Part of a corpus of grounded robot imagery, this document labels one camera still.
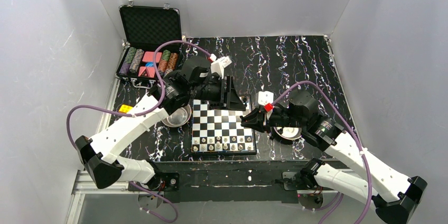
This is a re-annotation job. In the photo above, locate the steel bowl with chess pieces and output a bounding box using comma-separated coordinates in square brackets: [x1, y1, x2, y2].
[274, 127, 302, 141]

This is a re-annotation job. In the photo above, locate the black and white chessboard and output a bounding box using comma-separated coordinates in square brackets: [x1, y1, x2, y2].
[190, 95, 257, 155]

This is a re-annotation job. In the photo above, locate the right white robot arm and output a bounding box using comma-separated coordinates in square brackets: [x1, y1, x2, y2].
[241, 90, 427, 223]

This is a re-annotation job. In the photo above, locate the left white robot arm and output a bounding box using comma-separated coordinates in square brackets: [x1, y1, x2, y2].
[74, 57, 246, 189]

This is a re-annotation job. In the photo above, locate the small steel bowl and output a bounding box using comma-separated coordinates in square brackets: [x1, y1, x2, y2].
[162, 105, 192, 128]

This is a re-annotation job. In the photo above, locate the colourful toy block car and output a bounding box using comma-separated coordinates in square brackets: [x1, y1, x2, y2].
[118, 104, 133, 114]

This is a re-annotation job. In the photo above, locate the black poker chip case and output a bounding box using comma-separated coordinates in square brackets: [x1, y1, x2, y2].
[115, 5, 182, 82]

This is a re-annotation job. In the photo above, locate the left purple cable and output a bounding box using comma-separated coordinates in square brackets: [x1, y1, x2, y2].
[66, 40, 215, 223]

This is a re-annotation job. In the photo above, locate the purple cable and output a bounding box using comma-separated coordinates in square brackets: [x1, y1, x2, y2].
[66, 40, 215, 223]
[273, 81, 374, 224]

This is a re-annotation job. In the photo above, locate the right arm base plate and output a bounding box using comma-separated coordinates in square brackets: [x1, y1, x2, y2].
[280, 171, 330, 194]

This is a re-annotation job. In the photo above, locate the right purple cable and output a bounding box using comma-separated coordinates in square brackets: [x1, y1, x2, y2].
[273, 81, 374, 224]

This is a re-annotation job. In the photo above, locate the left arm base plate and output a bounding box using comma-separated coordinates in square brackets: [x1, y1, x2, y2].
[127, 170, 180, 192]

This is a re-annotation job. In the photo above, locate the aluminium frame rail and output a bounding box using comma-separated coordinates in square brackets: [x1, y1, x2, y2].
[66, 49, 398, 224]

